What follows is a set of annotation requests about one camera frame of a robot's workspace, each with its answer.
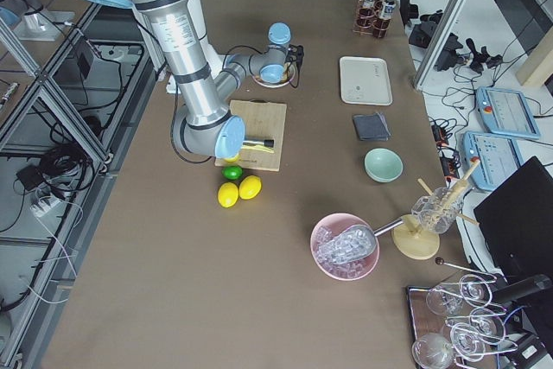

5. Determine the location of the cream rabbit tray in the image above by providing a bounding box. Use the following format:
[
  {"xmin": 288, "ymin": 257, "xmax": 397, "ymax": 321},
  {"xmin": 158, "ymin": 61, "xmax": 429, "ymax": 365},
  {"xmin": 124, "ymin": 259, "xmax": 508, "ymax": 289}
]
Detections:
[{"xmin": 339, "ymin": 56, "xmax": 393, "ymax": 106}]

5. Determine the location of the wine glass tray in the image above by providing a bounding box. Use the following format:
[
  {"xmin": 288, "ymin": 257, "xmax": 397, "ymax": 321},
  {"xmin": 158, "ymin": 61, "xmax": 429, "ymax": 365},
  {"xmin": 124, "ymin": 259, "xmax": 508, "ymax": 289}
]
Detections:
[{"xmin": 407, "ymin": 285, "xmax": 519, "ymax": 368}]

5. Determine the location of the wooden cutting board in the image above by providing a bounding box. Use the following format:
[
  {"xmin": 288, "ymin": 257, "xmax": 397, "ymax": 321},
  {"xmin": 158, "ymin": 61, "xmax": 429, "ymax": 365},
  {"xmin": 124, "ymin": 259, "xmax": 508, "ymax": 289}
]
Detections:
[{"xmin": 230, "ymin": 99, "xmax": 287, "ymax": 172}]

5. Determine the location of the copper wire bottle rack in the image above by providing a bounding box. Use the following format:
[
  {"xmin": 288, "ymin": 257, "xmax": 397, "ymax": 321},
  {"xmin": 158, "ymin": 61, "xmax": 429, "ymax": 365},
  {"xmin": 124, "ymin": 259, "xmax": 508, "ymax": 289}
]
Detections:
[{"xmin": 353, "ymin": 0, "xmax": 382, "ymax": 36}]

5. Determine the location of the yellow knife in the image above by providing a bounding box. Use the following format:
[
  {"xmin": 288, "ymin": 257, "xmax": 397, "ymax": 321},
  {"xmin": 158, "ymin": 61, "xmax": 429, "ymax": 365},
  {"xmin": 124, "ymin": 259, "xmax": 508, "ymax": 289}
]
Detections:
[{"xmin": 240, "ymin": 145, "xmax": 275, "ymax": 154}]

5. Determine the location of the glass mug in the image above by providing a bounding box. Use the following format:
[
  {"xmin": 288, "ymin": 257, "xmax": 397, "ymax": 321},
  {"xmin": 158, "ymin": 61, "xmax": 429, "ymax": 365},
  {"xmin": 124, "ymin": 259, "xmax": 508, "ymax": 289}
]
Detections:
[{"xmin": 411, "ymin": 187, "xmax": 463, "ymax": 234}]

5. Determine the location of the near teach pendant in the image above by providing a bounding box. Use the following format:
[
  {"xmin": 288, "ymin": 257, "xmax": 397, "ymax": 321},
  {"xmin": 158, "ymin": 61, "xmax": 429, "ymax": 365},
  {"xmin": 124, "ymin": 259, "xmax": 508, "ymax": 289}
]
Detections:
[{"xmin": 462, "ymin": 131, "xmax": 524, "ymax": 192}]

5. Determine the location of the pink ice bowl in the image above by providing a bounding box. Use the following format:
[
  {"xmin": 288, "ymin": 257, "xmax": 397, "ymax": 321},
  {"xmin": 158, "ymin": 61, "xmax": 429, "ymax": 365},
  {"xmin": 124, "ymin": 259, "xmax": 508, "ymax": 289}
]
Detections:
[{"xmin": 310, "ymin": 213, "xmax": 379, "ymax": 281}]

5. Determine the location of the steel muddler black tip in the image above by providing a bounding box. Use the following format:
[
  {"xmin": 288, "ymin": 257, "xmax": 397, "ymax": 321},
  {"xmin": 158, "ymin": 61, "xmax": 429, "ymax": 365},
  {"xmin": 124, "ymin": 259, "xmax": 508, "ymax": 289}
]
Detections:
[{"xmin": 243, "ymin": 138, "xmax": 275, "ymax": 149}]

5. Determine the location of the aluminium frame post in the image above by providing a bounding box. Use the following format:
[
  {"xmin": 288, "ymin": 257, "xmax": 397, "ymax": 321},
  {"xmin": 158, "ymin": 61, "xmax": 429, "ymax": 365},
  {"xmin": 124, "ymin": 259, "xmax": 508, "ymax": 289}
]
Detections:
[{"xmin": 413, "ymin": 0, "xmax": 467, "ymax": 92}]

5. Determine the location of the steel ice scoop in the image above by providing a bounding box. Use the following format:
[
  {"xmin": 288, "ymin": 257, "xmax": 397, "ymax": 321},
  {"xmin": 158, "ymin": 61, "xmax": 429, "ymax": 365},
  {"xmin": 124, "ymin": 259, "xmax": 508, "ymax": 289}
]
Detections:
[{"xmin": 315, "ymin": 218, "xmax": 404, "ymax": 265}]

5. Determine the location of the mint green bowl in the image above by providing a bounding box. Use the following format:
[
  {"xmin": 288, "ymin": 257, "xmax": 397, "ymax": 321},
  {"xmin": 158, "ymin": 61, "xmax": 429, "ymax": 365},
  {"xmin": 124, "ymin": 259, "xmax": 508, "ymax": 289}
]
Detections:
[{"xmin": 364, "ymin": 148, "xmax": 404, "ymax": 183}]

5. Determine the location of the teach pendant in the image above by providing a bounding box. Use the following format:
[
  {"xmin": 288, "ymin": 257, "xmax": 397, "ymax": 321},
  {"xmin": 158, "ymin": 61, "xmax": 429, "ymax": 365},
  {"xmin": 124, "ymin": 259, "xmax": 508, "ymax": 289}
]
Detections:
[
  {"xmin": 475, "ymin": 86, "xmax": 541, "ymax": 139},
  {"xmin": 462, "ymin": 131, "xmax": 524, "ymax": 192}
]

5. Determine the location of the halved lemon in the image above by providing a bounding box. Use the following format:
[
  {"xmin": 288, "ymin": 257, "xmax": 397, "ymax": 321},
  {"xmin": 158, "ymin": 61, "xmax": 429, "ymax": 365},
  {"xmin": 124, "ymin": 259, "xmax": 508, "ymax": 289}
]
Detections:
[{"xmin": 223, "ymin": 154, "xmax": 239, "ymax": 163}]

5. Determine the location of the green lime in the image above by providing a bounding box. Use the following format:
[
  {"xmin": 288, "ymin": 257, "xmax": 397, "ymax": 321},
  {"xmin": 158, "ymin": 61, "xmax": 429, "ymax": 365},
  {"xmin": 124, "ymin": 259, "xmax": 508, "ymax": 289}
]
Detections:
[{"xmin": 221, "ymin": 165, "xmax": 243, "ymax": 181}]

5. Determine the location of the far teach pendant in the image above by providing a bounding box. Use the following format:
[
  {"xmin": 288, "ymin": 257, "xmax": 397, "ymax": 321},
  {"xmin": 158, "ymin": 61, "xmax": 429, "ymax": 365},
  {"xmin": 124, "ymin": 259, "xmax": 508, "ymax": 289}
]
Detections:
[{"xmin": 475, "ymin": 86, "xmax": 541, "ymax": 139}]

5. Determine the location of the wooden cup stand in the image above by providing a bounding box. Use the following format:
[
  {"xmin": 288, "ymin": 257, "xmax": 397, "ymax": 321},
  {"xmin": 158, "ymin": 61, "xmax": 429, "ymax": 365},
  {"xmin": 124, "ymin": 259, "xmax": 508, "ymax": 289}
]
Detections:
[{"xmin": 391, "ymin": 158, "xmax": 480, "ymax": 260}]

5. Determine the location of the white round plate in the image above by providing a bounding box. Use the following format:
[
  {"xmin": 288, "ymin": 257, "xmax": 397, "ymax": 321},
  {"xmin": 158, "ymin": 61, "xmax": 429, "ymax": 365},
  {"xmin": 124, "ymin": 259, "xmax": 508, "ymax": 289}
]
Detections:
[{"xmin": 253, "ymin": 67, "xmax": 296, "ymax": 88}]

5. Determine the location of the upper whole lemon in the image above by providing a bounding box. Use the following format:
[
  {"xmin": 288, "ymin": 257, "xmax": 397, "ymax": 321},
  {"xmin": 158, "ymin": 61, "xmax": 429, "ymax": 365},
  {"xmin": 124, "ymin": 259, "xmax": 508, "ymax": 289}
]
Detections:
[{"xmin": 238, "ymin": 175, "xmax": 263, "ymax": 200}]

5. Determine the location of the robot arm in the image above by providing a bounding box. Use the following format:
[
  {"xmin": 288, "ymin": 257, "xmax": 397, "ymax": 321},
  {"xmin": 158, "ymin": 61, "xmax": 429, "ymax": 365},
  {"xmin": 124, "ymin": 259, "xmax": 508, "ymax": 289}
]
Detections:
[
  {"xmin": 87, "ymin": 0, "xmax": 291, "ymax": 158},
  {"xmin": 1, "ymin": 0, "xmax": 74, "ymax": 41}
]

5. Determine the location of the whole lemon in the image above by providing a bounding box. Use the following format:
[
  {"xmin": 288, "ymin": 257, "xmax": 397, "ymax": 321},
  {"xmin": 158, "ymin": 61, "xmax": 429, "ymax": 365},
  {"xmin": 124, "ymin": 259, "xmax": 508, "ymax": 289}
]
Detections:
[
  {"xmin": 217, "ymin": 182, "xmax": 239, "ymax": 208},
  {"xmin": 238, "ymin": 175, "xmax": 263, "ymax": 200}
]

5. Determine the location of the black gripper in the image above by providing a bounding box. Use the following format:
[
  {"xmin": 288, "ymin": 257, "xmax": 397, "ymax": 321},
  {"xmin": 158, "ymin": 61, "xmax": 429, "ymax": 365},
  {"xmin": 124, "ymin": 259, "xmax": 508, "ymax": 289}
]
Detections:
[{"xmin": 286, "ymin": 44, "xmax": 304, "ymax": 69}]

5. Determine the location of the lower right tea bottle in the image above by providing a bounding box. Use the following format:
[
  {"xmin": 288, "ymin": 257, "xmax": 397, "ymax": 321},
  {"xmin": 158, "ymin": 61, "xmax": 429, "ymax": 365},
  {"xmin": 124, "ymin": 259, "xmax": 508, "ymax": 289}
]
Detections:
[{"xmin": 372, "ymin": 0, "xmax": 396, "ymax": 39}]

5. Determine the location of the black laptop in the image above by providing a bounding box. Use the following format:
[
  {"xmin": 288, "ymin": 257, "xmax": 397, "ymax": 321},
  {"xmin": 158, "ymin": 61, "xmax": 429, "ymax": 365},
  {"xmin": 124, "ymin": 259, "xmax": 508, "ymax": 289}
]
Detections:
[{"xmin": 474, "ymin": 156, "xmax": 552, "ymax": 278}]

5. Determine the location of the lower whole lemon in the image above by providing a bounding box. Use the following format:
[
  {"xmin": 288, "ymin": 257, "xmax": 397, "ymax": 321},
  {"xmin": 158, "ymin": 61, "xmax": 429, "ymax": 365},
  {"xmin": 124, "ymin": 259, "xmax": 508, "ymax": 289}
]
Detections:
[{"xmin": 217, "ymin": 182, "xmax": 239, "ymax": 208}]

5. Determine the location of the grey folded cloth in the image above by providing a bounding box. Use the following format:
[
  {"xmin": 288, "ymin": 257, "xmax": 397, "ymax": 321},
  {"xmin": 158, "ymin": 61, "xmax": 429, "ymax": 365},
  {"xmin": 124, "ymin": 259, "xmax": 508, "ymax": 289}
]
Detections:
[{"xmin": 353, "ymin": 111, "xmax": 391, "ymax": 141}]

